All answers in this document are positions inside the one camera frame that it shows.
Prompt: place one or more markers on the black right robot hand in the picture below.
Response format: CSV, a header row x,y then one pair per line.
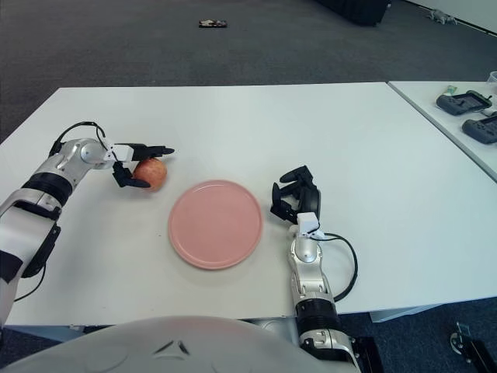
x,y
310,198

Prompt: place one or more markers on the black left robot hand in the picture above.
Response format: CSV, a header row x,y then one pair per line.
x,y
147,149

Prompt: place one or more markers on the red yellow apple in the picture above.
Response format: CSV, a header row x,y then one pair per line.
x,y
153,173

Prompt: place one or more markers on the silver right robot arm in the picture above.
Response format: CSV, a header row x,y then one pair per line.
x,y
308,252

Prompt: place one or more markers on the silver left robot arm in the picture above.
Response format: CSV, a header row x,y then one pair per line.
x,y
46,175

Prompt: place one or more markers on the pink round plate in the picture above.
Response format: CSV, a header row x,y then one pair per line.
x,y
215,225

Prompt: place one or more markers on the dark flat object on floor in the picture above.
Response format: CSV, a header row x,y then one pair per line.
x,y
213,23

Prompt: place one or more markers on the green packet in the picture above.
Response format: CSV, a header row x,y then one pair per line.
x,y
451,90

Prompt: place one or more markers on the black cabinet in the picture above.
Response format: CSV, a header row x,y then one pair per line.
x,y
353,11

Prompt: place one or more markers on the grey robot torso shell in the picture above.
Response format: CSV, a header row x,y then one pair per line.
x,y
155,346

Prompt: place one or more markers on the black stand with caster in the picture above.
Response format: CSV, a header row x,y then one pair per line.
x,y
471,344

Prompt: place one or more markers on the clear plastic cup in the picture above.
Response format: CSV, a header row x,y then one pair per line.
x,y
493,79

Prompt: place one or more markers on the grey toy figure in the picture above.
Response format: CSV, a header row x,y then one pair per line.
x,y
442,16

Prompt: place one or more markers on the black metal bracket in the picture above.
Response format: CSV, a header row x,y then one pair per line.
x,y
367,353

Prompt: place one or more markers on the grey game controller with frame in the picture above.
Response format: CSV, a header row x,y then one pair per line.
x,y
446,103

